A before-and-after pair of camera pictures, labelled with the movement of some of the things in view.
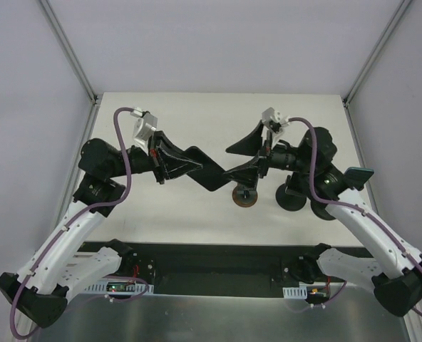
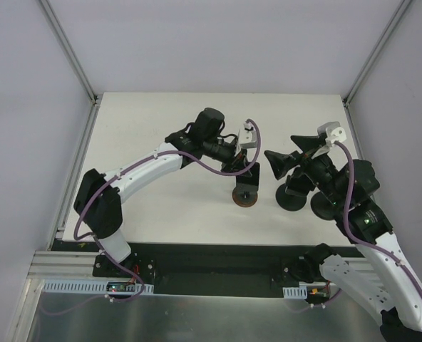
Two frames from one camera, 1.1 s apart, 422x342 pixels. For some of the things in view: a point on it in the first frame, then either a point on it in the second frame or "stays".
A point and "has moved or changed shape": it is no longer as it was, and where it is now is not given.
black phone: (210, 175) has moved or changed shape
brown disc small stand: (244, 197) stays
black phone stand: (289, 201) stays
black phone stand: (319, 209) stays
